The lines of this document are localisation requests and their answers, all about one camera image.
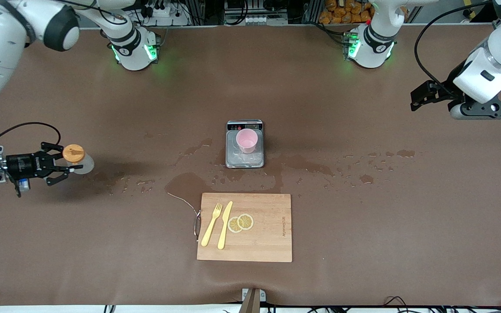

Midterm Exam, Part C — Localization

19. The translucent sauce bottle orange cap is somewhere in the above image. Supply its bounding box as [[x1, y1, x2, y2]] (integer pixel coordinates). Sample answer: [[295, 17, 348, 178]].
[[62, 144, 95, 175]]

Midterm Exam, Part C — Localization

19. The pink plastic cup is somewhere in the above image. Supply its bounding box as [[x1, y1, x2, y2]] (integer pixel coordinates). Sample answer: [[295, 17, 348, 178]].
[[236, 128, 259, 154]]

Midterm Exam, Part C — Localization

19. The orange packaged snack pile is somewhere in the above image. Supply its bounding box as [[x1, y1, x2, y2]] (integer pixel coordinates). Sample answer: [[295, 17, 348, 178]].
[[319, 0, 375, 24]]

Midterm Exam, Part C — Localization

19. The brown table mat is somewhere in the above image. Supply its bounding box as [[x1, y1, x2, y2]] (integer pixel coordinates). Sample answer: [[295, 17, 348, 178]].
[[0, 24, 501, 307]]

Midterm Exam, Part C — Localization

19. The yellow plastic fork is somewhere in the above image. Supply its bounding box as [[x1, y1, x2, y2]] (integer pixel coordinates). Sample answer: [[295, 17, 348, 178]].
[[201, 203, 224, 247]]

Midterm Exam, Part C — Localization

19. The white power strip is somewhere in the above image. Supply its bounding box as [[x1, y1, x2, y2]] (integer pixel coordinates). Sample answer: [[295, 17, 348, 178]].
[[145, 2, 190, 27]]

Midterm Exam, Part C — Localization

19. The yellow plastic knife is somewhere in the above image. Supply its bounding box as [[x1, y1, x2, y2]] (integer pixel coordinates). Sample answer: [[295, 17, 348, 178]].
[[217, 201, 234, 250]]

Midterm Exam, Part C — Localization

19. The silver digital kitchen scale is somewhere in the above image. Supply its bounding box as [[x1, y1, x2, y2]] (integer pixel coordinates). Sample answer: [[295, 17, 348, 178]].
[[225, 120, 264, 169]]

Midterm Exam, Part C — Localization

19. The wooden cutting board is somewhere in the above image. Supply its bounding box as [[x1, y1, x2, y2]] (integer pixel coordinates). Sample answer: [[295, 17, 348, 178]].
[[197, 193, 293, 263]]

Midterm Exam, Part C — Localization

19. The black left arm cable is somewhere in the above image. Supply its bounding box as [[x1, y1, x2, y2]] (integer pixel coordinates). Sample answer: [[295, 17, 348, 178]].
[[414, 1, 494, 90]]

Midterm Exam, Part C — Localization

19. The thin cord on board handle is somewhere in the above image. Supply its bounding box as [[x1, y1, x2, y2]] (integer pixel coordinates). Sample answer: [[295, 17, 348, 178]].
[[167, 192, 199, 214]]

